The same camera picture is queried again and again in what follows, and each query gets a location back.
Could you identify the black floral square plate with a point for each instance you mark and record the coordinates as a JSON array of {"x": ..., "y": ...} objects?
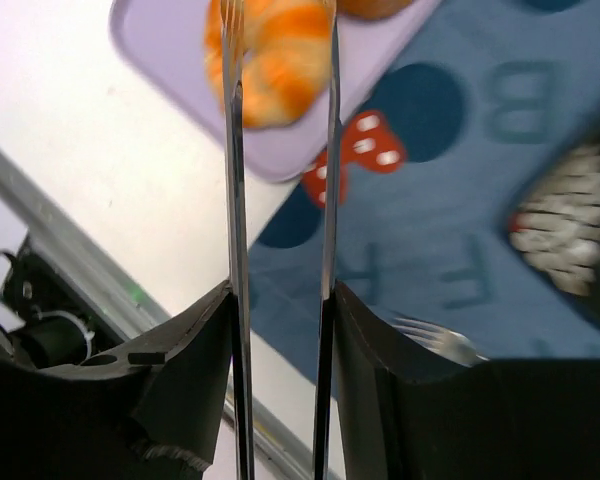
[{"x": 552, "y": 232}]

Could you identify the pink handled fork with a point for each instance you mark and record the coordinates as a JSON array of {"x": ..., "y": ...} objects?
[{"x": 440, "y": 340}]

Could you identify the lavender plastic tray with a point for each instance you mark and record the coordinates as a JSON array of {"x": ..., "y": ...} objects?
[{"x": 164, "y": 41}]

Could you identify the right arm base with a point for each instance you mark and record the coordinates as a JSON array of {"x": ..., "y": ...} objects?
[{"x": 46, "y": 318}]

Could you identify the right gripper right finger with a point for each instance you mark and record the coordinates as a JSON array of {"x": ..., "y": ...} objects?
[{"x": 408, "y": 413}]

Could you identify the brown bread slice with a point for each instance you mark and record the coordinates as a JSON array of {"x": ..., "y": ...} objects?
[{"x": 372, "y": 10}]

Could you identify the metal tongs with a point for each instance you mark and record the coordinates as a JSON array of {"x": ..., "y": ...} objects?
[{"x": 231, "y": 14}]

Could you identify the twisted ring bread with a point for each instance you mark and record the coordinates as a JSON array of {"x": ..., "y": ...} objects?
[{"x": 286, "y": 48}]

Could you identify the blue letter placemat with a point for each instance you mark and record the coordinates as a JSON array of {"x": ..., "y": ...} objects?
[{"x": 479, "y": 99}]

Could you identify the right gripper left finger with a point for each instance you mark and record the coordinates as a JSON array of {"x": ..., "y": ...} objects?
[{"x": 147, "y": 409}]

